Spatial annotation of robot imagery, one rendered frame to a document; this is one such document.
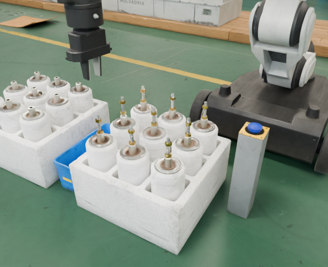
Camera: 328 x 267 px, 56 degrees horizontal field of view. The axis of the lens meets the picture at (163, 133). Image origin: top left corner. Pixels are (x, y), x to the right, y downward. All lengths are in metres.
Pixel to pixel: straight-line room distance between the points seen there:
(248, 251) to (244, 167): 0.25
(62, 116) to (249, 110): 0.72
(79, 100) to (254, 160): 0.72
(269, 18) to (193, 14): 1.96
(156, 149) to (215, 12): 2.12
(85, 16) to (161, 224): 0.57
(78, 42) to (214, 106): 0.70
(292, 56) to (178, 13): 2.03
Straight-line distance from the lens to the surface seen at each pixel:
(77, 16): 0.78
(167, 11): 3.18
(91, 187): 1.00
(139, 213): 0.93
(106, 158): 0.95
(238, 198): 1.04
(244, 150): 0.92
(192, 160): 0.92
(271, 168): 1.31
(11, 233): 1.12
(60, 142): 1.19
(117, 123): 1.05
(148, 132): 0.99
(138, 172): 0.90
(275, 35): 1.13
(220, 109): 1.30
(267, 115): 1.27
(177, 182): 0.84
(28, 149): 1.15
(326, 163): 1.26
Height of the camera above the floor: 0.79
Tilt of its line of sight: 33 degrees down
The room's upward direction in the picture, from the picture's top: straight up
